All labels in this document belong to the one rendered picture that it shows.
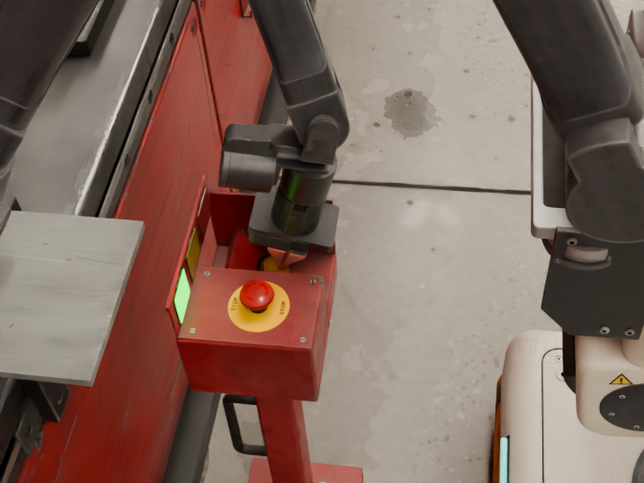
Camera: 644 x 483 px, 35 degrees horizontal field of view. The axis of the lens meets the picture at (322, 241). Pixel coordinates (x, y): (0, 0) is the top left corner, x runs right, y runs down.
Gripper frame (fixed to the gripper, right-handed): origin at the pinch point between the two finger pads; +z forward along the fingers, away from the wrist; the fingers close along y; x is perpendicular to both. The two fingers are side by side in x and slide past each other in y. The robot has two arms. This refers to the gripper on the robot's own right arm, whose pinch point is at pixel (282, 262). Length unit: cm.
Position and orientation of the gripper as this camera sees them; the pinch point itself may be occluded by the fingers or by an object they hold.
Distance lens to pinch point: 126.4
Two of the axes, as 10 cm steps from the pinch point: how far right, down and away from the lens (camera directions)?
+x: -1.3, 7.7, -6.2
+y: -9.7, -2.3, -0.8
